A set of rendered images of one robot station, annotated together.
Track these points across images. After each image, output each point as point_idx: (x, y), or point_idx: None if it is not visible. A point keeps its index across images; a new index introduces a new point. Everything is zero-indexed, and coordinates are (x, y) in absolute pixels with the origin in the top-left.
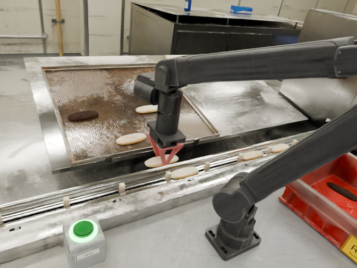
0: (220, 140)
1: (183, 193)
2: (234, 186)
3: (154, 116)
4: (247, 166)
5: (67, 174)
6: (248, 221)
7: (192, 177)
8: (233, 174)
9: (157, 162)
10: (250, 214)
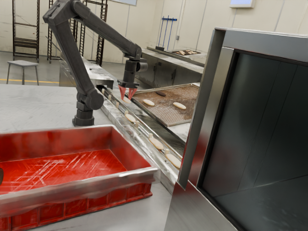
0: (183, 146)
1: (111, 112)
2: None
3: (173, 107)
4: (137, 134)
5: (131, 104)
6: (77, 103)
7: (123, 116)
8: (127, 127)
9: None
10: (79, 102)
